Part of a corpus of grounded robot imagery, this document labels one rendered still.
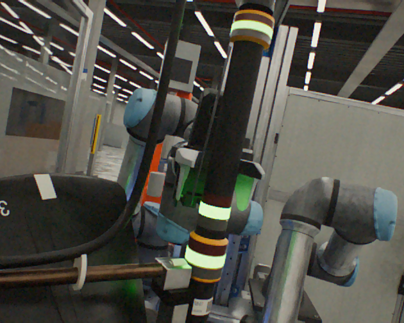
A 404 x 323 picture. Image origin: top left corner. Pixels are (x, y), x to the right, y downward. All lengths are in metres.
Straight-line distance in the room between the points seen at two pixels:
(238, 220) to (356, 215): 0.28
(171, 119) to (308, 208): 0.43
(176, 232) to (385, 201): 0.46
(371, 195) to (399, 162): 1.70
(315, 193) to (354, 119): 1.60
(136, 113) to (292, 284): 0.56
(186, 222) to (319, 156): 1.74
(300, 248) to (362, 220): 0.15
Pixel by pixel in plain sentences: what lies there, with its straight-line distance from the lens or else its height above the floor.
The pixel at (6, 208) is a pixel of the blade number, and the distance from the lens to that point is 0.39.
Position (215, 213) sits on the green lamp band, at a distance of 0.35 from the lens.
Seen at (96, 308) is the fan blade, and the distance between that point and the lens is 0.38.
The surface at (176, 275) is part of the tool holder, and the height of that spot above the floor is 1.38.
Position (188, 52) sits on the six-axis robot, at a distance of 4.45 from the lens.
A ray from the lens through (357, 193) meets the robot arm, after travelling 0.81.
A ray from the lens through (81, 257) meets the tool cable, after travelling 0.31.
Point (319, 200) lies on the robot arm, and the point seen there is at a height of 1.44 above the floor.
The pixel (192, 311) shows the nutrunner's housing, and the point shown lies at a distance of 0.38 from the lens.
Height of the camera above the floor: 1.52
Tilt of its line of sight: 3 degrees down
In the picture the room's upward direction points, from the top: 11 degrees clockwise
